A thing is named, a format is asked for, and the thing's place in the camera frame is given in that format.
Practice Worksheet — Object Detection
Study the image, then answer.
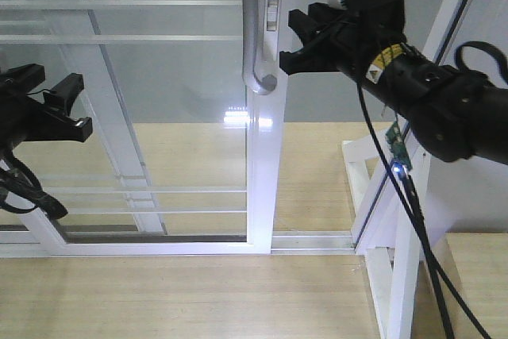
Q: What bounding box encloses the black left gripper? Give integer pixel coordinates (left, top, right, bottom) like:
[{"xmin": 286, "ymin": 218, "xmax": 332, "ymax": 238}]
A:
[{"xmin": 1, "ymin": 64, "xmax": 93, "ymax": 152}]

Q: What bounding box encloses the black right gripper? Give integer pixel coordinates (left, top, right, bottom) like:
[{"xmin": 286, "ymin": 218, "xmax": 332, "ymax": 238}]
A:
[{"xmin": 279, "ymin": 0, "xmax": 407, "ymax": 81}]

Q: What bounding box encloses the grey metal door handle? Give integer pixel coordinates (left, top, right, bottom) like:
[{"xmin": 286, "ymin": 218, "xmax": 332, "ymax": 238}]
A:
[{"xmin": 242, "ymin": 0, "xmax": 277, "ymax": 95}]

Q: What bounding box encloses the white framed sliding glass door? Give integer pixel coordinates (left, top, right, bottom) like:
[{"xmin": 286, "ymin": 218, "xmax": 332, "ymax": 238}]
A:
[{"xmin": 1, "ymin": 0, "xmax": 295, "ymax": 257}]

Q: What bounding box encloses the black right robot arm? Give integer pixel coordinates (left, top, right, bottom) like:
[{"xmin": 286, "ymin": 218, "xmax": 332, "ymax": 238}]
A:
[{"xmin": 279, "ymin": 0, "xmax": 507, "ymax": 164}]

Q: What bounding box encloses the silver door lock plate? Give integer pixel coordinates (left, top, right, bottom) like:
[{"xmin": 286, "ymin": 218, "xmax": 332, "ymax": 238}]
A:
[{"xmin": 265, "ymin": 0, "xmax": 279, "ymax": 32}]

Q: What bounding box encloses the aluminium door floor track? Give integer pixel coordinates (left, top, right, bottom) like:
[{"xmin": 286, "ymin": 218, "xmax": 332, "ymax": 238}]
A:
[{"xmin": 271, "ymin": 231, "xmax": 355, "ymax": 256}]

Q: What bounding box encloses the green circuit board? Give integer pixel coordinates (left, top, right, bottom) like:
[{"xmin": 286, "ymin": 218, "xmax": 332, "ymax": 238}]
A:
[{"xmin": 385, "ymin": 121, "xmax": 413, "ymax": 176}]

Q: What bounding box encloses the light wooden platform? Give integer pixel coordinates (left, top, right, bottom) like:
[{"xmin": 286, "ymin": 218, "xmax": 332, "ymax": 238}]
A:
[{"xmin": 0, "ymin": 121, "xmax": 508, "ymax": 339}]

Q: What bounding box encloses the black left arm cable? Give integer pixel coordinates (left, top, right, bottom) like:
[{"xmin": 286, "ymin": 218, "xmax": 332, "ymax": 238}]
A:
[{"xmin": 0, "ymin": 148, "xmax": 69, "ymax": 221}]

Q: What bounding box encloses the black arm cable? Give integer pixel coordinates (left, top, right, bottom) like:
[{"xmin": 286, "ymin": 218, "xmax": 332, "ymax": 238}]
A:
[
  {"xmin": 0, "ymin": 148, "xmax": 69, "ymax": 221},
  {"xmin": 354, "ymin": 40, "xmax": 508, "ymax": 339}
]

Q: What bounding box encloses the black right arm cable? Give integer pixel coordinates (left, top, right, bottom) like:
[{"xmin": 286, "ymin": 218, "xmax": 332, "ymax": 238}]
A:
[{"xmin": 354, "ymin": 40, "xmax": 508, "ymax": 339}]

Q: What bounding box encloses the white door frame support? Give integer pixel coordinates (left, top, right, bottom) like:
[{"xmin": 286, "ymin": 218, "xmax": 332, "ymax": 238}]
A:
[{"xmin": 341, "ymin": 0, "xmax": 508, "ymax": 339}]

